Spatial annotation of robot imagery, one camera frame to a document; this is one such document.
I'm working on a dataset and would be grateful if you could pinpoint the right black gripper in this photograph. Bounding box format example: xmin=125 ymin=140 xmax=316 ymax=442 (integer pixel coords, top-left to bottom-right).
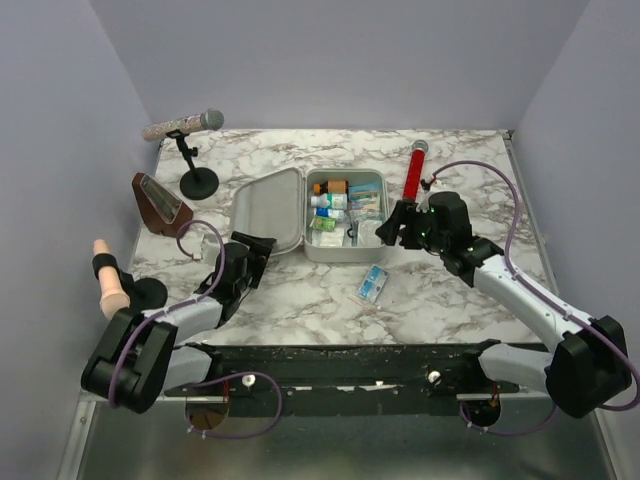
xmin=375 ymin=199 xmax=449 ymax=254

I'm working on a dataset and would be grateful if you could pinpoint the red glitter microphone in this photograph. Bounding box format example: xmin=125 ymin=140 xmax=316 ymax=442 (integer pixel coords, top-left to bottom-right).
xmin=402 ymin=140 xmax=429 ymax=201

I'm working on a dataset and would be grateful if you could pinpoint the green small medicine box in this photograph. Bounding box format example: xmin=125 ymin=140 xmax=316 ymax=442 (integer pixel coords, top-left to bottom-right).
xmin=310 ymin=216 xmax=336 ymax=232

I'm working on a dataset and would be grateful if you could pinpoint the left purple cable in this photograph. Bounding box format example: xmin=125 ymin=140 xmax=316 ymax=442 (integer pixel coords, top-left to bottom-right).
xmin=107 ymin=219 xmax=227 ymax=409

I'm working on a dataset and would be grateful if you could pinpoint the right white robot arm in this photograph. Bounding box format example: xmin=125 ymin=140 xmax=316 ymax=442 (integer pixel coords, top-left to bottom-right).
xmin=376 ymin=192 xmax=632 ymax=418

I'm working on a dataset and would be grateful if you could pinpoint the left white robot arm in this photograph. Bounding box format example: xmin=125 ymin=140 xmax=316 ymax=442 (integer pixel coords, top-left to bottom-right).
xmin=81 ymin=231 xmax=277 ymax=413

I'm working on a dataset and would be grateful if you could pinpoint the brown medicine bottle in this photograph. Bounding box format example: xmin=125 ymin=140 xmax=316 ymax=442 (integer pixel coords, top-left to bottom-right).
xmin=313 ymin=180 xmax=348 ymax=195

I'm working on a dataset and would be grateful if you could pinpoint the black round stand base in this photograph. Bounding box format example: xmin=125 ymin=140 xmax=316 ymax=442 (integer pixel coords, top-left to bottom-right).
xmin=122 ymin=277 xmax=168 ymax=311

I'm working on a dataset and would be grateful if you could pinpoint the pink toy microphone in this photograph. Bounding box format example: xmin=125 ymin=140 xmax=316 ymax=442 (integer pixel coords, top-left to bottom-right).
xmin=92 ymin=239 xmax=130 ymax=320

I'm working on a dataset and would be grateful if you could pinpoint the clear plastic zip bag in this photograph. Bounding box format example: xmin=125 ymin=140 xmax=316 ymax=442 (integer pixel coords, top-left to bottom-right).
xmin=350 ymin=209 xmax=383 ymax=248

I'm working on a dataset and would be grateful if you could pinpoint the brown metronome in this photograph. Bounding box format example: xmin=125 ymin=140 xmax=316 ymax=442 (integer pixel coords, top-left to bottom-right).
xmin=132 ymin=172 xmax=193 ymax=238

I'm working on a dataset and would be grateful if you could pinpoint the white gauze pad packet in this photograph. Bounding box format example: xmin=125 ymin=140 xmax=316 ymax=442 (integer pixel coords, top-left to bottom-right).
xmin=312 ymin=227 xmax=351 ymax=248

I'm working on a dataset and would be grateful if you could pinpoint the white disinfectant bottle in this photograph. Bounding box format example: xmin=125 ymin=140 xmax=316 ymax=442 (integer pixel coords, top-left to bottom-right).
xmin=310 ymin=193 xmax=348 ymax=210

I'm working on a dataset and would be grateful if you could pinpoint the grey medicine kit box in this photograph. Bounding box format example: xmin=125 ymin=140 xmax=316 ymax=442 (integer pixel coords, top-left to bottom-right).
xmin=229 ymin=168 xmax=389 ymax=264

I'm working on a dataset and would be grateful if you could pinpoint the black microphone stand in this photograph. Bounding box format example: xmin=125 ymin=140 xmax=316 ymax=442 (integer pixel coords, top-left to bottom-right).
xmin=166 ymin=130 xmax=219 ymax=200

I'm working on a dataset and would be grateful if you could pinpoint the band-aid box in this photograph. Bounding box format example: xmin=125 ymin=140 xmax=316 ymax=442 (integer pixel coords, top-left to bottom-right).
xmin=348 ymin=187 xmax=381 ymax=212

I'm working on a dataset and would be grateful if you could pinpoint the black mounting base rail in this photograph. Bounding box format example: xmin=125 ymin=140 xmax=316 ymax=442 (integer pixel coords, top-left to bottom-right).
xmin=164 ymin=339 xmax=556 ymax=419

